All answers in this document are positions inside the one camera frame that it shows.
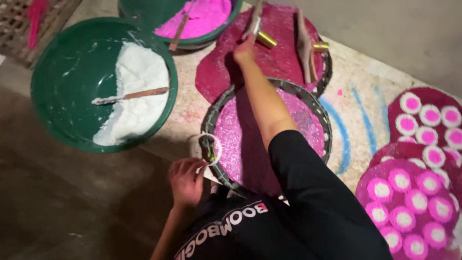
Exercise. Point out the green bowl with pink paste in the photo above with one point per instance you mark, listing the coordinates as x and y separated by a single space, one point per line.
144 14

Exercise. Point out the person's right fingers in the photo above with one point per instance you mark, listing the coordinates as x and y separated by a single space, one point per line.
249 39

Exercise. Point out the black printed shirt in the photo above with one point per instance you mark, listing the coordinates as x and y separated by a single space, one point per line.
317 209

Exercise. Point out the pink dotted round sheet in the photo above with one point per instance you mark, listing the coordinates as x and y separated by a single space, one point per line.
408 216

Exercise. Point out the woven basket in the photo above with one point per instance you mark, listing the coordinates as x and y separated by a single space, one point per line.
14 25

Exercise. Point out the pink glitter round sheet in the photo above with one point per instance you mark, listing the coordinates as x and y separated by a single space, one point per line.
234 144

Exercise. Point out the pink cloth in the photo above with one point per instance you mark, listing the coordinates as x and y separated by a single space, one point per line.
36 18

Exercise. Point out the pink paste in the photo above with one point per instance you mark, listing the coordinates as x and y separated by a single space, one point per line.
204 16

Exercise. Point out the dark red dotted round sheet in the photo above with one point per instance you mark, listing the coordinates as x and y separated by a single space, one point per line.
397 151
397 104

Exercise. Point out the person's left fingers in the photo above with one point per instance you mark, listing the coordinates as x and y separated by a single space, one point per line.
189 163

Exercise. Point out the wooden tool with brass tube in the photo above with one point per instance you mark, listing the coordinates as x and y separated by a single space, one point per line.
305 47
266 39

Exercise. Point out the white paste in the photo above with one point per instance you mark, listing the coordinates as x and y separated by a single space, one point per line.
139 86

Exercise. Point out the dark rimmed round tray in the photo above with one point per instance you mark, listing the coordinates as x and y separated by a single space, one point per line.
213 112

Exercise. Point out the large green bowl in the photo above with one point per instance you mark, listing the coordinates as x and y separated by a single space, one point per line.
77 76

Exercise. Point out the person's left hand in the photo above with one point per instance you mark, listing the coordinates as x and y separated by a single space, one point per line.
186 184

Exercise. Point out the person's right hand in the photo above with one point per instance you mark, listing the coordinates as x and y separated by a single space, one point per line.
243 52

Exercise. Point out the plain dark red round sheet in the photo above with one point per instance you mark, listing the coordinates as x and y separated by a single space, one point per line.
278 61

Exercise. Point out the wooden stick with white paste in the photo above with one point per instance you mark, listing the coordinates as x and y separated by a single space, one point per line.
137 94

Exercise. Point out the wooden stick with pink paste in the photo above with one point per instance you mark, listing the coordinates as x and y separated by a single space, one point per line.
179 31

